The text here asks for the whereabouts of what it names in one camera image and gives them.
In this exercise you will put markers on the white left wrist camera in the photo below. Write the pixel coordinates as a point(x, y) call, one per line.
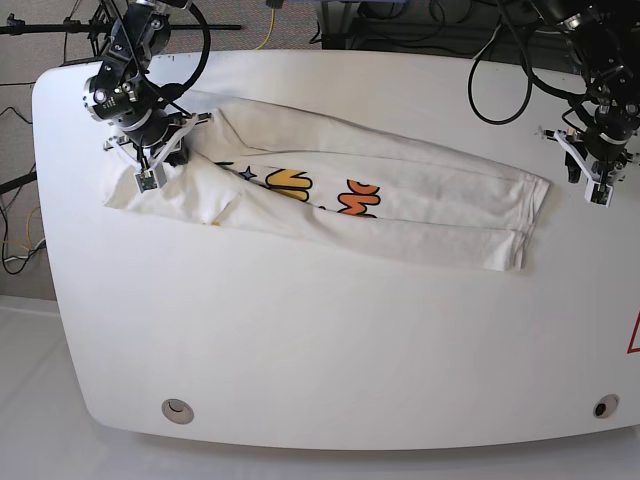
point(598, 193)

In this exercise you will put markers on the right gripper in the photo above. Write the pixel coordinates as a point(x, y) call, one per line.
point(159, 140)

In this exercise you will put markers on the white printed T-shirt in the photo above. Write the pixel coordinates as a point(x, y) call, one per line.
point(266, 168)

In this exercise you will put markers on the table grommet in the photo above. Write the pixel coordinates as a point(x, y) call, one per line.
point(177, 411)
point(606, 406)

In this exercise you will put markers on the left table grommet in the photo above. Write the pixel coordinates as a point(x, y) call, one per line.
point(177, 411)

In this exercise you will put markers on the black tripod stand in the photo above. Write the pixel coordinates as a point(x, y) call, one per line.
point(50, 27)

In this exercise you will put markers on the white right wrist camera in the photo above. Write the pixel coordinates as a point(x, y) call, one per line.
point(150, 179)

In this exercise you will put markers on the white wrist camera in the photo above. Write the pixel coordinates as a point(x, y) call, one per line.
point(598, 193)
point(150, 179)

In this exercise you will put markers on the right table grommet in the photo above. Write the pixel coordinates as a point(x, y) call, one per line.
point(606, 406)

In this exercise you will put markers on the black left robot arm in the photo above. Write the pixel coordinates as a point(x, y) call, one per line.
point(604, 36)

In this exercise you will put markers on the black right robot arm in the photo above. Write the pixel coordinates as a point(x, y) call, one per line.
point(122, 94)

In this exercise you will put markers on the red triangle sticker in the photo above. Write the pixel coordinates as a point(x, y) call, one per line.
point(634, 343)

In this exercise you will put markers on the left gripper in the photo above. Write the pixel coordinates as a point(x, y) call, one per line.
point(590, 155)

